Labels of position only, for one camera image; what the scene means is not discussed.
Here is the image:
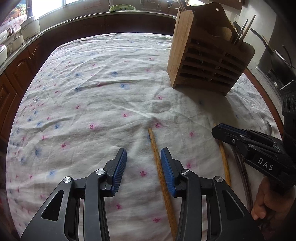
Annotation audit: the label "wooden utensil holder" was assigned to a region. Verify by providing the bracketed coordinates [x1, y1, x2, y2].
[167, 2, 255, 95]

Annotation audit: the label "person's right hand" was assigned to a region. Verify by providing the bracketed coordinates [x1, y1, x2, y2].
[251, 177, 295, 232]

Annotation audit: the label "dark metal chopstick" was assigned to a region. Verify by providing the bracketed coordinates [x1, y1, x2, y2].
[231, 146, 253, 212]

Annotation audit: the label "black wok on stove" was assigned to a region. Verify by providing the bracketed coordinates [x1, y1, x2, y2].
[250, 28, 295, 86]

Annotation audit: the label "small white cooker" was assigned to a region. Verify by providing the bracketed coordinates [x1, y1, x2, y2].
[7, 35, 23, 53]

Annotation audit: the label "fruit poster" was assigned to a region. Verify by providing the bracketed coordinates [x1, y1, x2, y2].
[1, 0, 27, 33]

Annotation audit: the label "brown wooden chopstick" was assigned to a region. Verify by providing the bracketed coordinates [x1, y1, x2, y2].
[148, 128, 178, 240]

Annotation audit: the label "silver fork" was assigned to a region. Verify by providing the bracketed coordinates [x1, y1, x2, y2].
[263, 120, 273, 136]

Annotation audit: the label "white electric pot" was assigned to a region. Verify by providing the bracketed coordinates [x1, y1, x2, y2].
[21, 16, 41, 41]

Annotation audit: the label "chopsticks standing in holder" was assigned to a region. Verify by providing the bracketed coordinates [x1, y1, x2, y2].
[178, 0, 186, 11]

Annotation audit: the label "green colander bowl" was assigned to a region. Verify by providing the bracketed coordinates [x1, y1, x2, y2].
[109, 4, 136, 12]

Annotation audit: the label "silver metal chopstick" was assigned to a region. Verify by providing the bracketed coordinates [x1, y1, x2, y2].
[233, 19, 249, 45]

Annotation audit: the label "wooden spoon in holder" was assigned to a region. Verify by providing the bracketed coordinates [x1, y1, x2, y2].
[217, 27, 232, 42]

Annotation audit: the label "gas stove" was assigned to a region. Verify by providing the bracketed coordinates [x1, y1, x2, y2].
[256, 65, 284, 95]

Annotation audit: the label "black ladle in holder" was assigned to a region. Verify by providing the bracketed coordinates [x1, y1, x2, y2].
[232, 21, 242, 37]

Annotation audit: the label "white floral tablecloth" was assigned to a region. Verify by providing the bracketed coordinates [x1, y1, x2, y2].
[6, 33, 280, 240]

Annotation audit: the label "wooden lower cabinets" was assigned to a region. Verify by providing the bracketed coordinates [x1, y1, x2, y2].
[1, 11, 176, 151]

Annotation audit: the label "white red rice cooker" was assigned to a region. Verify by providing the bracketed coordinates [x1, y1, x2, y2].
[0, 45, 8, 66]

